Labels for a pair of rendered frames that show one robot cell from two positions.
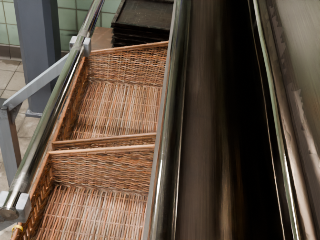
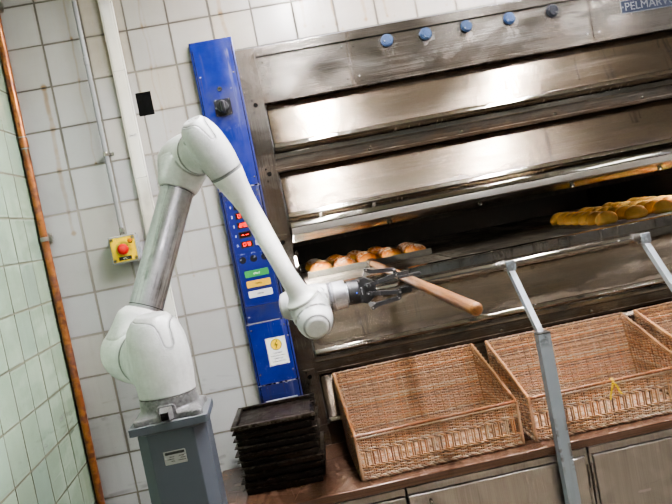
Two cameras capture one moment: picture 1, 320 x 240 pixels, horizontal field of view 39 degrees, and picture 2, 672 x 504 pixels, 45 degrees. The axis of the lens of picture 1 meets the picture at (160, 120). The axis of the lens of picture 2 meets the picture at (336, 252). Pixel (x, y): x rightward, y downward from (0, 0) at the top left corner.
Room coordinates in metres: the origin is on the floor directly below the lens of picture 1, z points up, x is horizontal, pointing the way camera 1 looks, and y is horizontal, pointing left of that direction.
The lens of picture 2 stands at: (1.74, 2.88, 1.46)
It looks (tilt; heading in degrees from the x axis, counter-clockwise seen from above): 3 degrees down; 265
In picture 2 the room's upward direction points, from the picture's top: 11 degrees counter-clockwise
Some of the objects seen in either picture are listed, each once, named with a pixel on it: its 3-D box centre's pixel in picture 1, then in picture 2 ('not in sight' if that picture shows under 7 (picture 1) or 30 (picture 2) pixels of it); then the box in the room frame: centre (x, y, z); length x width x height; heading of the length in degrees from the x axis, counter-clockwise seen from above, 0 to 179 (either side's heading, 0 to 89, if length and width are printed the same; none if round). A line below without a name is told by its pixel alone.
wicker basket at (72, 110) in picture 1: (135, 100); (421, 406); (1.28, 0.10, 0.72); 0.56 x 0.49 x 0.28; 0
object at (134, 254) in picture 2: not in sight; (125, 248); (2.21, -0.14, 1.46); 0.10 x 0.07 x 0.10; 179
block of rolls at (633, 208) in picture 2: not in sight; (621, 209); (0.12, -0.59, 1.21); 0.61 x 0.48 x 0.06; 89
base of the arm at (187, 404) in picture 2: not in sight; (169, 404); (2.05, 0.69, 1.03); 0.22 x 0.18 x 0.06; 89
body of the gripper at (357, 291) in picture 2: not in sight; (361, 290); (1.45, 0.38, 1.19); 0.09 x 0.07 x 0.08; 179
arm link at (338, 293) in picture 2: not in sight; (338, 295); (1.52, 0.38, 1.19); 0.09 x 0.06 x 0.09; 89
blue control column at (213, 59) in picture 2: not in sight; (267, 301); (1.74, -1.11, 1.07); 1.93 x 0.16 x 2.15; 89
